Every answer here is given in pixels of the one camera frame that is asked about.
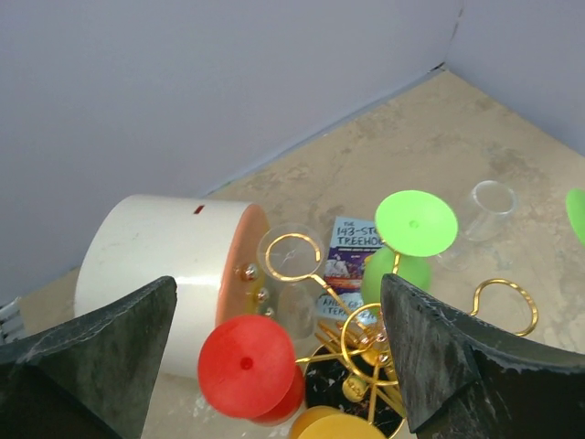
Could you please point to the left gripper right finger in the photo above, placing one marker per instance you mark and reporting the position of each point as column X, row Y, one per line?
column 460, row 377

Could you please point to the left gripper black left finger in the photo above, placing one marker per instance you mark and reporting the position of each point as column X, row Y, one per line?
column 92, row 376

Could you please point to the orange plastic goblet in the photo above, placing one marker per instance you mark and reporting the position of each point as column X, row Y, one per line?
column 322, row 422

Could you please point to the red plastic goblet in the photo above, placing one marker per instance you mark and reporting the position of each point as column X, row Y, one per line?
column 247, row 370

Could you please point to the green goblet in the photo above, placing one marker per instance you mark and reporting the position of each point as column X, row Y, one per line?
column 575, row 208
column 413, row 226

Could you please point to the clear wine glass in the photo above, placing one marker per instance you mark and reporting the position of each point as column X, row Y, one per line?
column 290, row 253

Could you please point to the gold wine glass rack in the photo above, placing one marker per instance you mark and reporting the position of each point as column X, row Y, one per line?
column 358, row 346

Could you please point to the colourful children's book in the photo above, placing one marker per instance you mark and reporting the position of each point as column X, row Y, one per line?
column 352, row 242

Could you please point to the white orange cylinder appliance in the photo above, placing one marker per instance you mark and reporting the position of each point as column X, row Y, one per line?
column 208, row 246

